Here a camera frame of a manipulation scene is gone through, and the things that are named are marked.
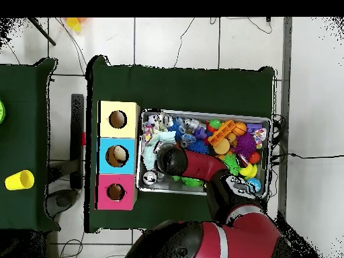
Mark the mint green cloth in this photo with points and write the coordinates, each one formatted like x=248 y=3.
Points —
x=162 y=137

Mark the colourful polka-dot cloth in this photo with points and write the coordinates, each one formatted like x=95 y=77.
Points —
x=147 y=131

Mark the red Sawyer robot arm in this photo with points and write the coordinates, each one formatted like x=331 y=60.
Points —
x=201 y=166

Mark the wooden box with three holes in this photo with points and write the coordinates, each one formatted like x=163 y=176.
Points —
x=106 y=129

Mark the shallow metal mesh bin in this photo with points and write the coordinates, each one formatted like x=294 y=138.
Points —
x=242 y=116

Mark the black and white soccer ball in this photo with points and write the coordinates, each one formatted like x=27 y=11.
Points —
x=152 y=118

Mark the orange plastic building block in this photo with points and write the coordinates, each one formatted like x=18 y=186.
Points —
x=221 y=131

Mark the dark green table cloth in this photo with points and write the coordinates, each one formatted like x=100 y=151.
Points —
x=21 y=121
x=182 y=86

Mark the green tentacle puffer ball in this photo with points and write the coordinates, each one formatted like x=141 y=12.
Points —
x=231 y=164

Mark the orange basketball toy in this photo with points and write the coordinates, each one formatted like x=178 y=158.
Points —
x=239 y=129

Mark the purple spiky ball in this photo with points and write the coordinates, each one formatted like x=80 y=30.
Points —
x=244 y=145

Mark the blue globe ball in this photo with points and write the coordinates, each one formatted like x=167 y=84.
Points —
x=255 y=185

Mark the black flat panel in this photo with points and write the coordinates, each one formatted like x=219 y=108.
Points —
x=77 y=139

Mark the yellow plastic cup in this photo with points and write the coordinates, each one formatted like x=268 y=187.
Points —
x=73 y=24
x=18 y=180

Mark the black rod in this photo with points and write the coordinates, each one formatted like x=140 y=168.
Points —
x=43 y=31

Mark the green round object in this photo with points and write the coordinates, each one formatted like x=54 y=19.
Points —
x=2 y=111

